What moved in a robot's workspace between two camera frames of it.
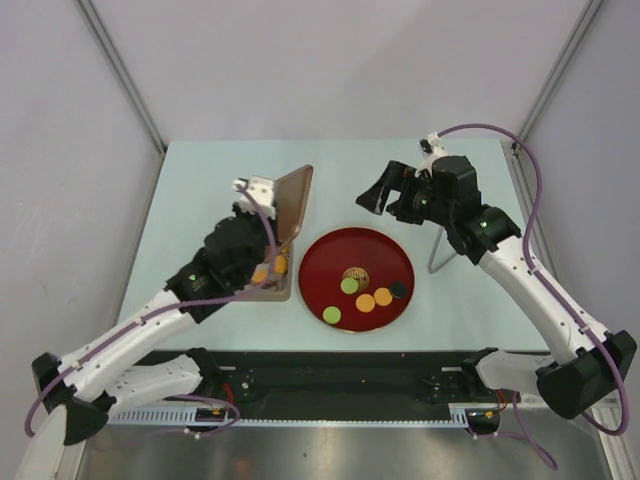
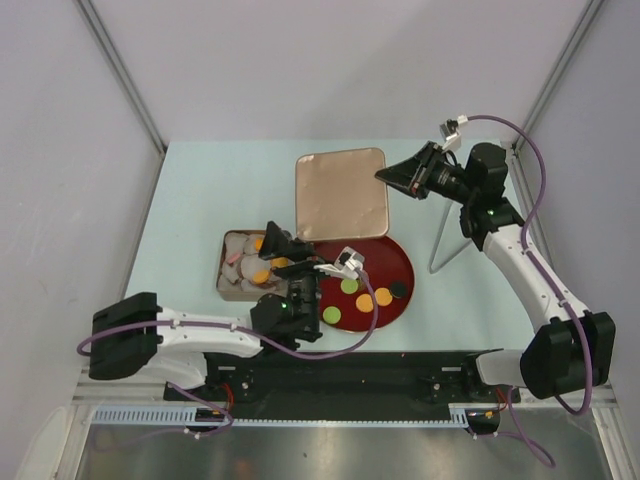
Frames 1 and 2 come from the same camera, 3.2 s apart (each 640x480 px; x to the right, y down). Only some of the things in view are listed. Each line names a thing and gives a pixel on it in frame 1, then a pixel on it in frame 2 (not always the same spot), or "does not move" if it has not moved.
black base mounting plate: [285, 381] does not move
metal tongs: [437, 268] does not move
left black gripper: [266, 220] to [303, 258]
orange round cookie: [260, 276] does not move
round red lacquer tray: [356, 280] does not move
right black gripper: [399, 177] to [411, 174]
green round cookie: [349, 285] does not move
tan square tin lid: [291, 195] to [339, 196]
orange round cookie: [281, 264] does not move
